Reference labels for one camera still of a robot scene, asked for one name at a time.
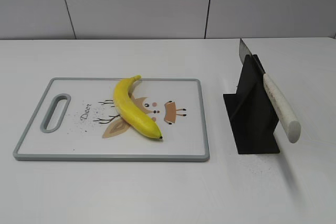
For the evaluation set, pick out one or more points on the white-handled kitchen knife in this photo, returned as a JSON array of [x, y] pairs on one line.
[[283, 109]]

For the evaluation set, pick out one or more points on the yellow plastic banana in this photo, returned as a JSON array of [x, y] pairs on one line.
[[127, 109]]

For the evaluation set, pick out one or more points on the white grey-rimmed cutting board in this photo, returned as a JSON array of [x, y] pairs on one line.
[[75, 120]]

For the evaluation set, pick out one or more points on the black knife stand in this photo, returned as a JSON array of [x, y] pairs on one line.
[[251, 114]]

